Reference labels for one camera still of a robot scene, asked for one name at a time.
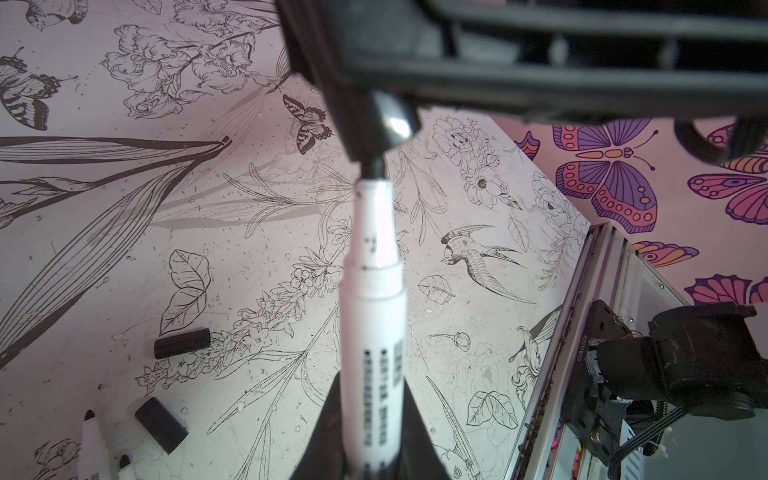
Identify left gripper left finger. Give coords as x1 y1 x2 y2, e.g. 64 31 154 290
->
290 373 345 480

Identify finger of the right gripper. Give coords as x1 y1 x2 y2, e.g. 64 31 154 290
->
276 1 767 162

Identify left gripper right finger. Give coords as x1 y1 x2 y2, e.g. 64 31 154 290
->
396 383 449 480

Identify white marker pen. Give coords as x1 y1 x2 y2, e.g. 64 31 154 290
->
340 157 407 479
117 454 138 480
77 410 113 480

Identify black pen cap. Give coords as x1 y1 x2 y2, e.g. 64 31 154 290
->
153 328 211 360
134 397 188 454
351 90 421 163

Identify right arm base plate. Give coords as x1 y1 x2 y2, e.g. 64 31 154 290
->
562 300 659 465

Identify aluminium rail base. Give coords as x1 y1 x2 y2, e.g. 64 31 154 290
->
508 223 687 479

